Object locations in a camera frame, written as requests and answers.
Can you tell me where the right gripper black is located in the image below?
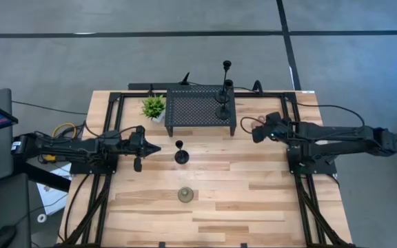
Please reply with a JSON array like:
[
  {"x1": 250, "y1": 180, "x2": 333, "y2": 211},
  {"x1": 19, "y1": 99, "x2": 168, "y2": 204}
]
[{"x1": 252, "y1": 111, "x2": 293, "y2": 144}]

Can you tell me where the black bar behind table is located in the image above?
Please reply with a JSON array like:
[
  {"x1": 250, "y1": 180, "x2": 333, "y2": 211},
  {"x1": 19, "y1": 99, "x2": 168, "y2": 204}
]
[{"x1": 128, "y1": 82, "x2": 185, "y2": 92}]

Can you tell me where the black metal candlestick holder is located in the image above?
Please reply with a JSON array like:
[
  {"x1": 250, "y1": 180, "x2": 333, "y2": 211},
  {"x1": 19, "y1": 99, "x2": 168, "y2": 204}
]
[
  {"x1": 214, "y1": 60, "x2": 233, "y2": 104},
  {"x1": 215, "y1": 79, "x2": 234, "y2": 121},
  {"x1": 174, "y1": 139, "x2": 190, "y2": 165}
]

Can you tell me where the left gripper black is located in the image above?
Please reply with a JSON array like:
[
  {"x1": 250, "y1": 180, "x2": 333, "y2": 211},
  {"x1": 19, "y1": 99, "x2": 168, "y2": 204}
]
[{"x1": 128, "y1": 125, "x2": 161, "y2": 172}]

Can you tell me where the black wrist camera cable loop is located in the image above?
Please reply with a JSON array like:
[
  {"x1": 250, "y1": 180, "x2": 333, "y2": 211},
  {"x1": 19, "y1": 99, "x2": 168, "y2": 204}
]
[{"x1": 240, "y1": 116, "x2": 265, "y2": 135}]

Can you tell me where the artificial green plant white pot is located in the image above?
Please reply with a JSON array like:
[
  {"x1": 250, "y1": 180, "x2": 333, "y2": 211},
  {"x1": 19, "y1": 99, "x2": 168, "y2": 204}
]
[{"x1": 141, "y1": 95, "x2": 167, "y2": 124}]

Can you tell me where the white paper sheet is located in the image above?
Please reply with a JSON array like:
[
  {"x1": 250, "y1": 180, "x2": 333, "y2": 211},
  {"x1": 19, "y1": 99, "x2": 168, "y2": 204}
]
[{"x1": 35, "y1": 163, "x2": 72, "y2": 216}]

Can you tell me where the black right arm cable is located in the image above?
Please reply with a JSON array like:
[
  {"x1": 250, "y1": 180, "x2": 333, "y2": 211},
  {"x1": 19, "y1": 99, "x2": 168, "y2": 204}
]
[{"x1": 287, "y1": 101, "x2": 367, "y2": 128}]

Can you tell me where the black desk leg bar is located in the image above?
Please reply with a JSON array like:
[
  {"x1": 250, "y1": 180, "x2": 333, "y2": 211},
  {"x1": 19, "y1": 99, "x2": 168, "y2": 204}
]
[{"x1": 14, "y1": 161, "x2": 72, "y2": 193}]

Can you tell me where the olive round coaster disc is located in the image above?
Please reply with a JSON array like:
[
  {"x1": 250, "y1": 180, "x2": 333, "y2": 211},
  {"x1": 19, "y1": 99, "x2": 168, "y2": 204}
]
[{"x1": 177, "y1": 186, "x2": 195, "y2": 204}]

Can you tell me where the thin black floor cable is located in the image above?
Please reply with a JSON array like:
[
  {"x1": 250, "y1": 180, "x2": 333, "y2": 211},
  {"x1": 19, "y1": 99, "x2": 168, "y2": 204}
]
[{"x1": 11, "y1": 100, "x2": 88, "y2": 116}]

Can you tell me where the yellow cable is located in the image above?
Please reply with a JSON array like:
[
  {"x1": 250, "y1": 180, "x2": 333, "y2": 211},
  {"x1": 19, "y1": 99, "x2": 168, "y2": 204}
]
[{"x1": 51, "y1": 122, "x2": 79, "y2": 141}]

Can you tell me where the black perforated metal shelf riser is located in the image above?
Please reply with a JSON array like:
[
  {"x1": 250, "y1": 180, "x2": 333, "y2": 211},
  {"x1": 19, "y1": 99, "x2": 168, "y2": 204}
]
[{"x1": 163, "y1": 85, "x2": 238, "y2": 138}]

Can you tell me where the dark grey desk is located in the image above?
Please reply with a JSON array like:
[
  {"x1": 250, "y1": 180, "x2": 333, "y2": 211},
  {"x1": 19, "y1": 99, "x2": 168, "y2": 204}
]
[{"x1": 0, "y1": 172, "x2": 32, "y2": 248}]

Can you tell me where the black cable beside frame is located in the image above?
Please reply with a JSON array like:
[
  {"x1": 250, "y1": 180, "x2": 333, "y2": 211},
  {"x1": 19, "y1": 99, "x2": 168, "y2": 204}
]
[{"x1": 63, "y1": 173, "x2": 92, "y2": 242}]

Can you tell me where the black computer mouse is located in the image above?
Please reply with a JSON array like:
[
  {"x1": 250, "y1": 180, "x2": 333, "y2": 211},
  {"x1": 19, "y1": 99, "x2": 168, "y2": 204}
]
[{"x1": 0, "y1": 225, "x2": 17, "y2": 248}]

